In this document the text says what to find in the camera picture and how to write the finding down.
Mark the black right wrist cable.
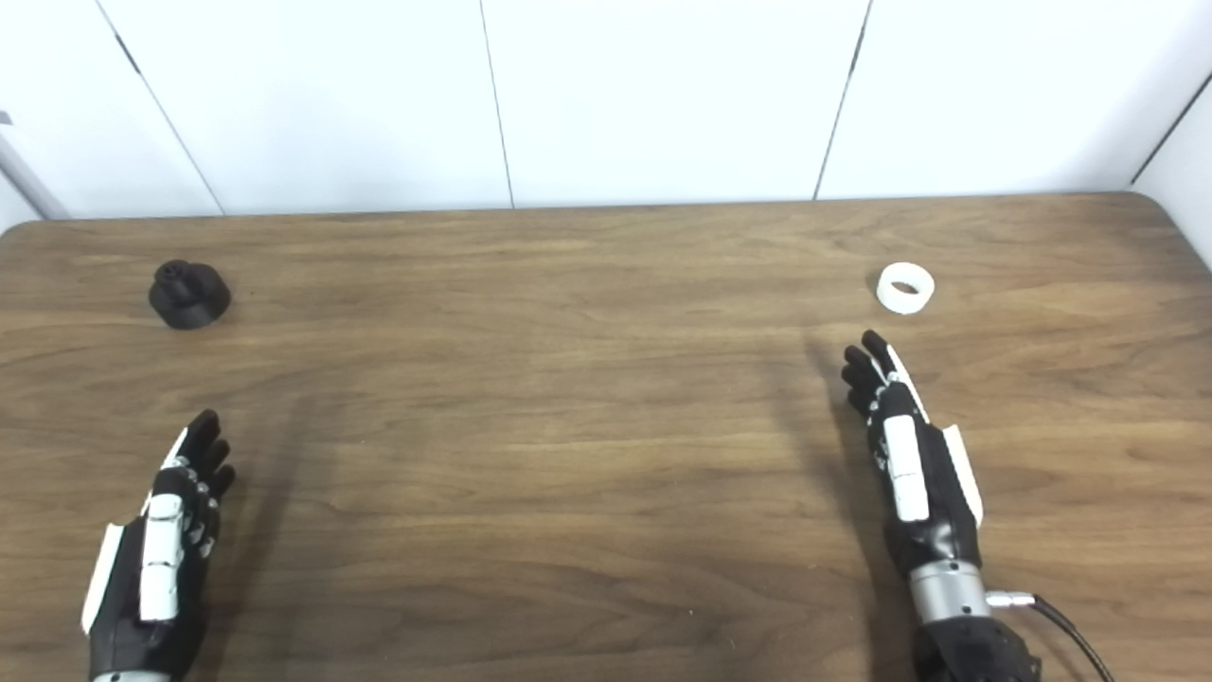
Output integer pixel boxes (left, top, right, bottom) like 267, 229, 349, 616
985, 589, 1118, 682

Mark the round black part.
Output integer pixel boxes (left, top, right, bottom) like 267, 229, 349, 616
148, 260, 233, 331

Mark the white ring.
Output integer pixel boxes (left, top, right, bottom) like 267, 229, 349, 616
876, 262, 936, 315

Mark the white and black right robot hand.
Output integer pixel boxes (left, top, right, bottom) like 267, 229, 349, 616
841, 330, 993, 626

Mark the grey wall post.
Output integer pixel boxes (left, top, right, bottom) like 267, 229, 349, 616
0, 112, 72, 221

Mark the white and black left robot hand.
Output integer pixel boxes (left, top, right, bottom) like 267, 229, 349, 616
80, 409, 238, 682

